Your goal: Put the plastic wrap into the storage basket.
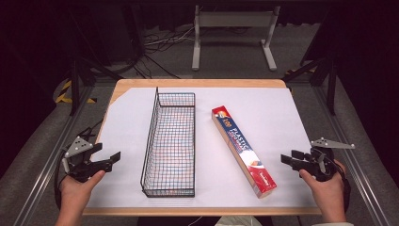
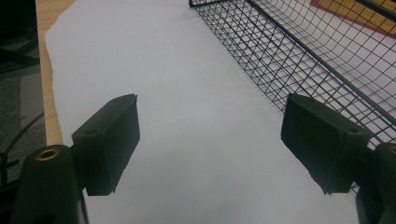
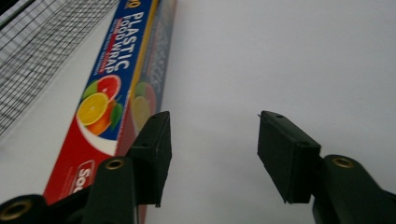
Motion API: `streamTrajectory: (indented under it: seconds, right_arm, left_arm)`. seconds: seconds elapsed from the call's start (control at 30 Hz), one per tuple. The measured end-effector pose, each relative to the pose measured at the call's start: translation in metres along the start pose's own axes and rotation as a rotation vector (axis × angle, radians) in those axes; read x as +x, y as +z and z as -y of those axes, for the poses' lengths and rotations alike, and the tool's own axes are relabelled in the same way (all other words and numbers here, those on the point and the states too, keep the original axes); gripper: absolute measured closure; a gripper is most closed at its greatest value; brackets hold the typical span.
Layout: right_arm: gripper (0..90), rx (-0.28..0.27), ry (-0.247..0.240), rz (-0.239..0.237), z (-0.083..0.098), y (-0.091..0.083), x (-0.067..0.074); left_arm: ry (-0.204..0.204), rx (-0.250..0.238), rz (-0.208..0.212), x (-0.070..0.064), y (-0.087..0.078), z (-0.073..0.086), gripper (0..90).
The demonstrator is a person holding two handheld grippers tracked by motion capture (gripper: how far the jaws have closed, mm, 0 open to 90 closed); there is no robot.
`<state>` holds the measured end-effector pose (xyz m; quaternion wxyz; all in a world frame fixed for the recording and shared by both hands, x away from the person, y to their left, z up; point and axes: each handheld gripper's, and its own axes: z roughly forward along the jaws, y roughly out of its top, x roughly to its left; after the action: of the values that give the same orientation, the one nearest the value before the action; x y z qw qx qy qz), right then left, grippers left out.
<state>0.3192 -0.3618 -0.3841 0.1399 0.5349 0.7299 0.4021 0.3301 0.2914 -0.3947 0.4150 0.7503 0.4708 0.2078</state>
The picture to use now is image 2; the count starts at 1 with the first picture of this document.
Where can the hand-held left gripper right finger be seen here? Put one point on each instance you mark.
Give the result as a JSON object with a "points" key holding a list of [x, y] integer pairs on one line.
{"points": [[320, 140]]}

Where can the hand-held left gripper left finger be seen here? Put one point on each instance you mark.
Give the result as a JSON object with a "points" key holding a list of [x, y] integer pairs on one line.
{"points": [[106, 143]]}

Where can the white paper sheet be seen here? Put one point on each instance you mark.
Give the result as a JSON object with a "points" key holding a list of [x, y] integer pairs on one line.
{"points": [[199, 118]]}

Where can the yellow box with red edge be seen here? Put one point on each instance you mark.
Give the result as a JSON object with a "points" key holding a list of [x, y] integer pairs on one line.
{"points": [[358, 14]]}

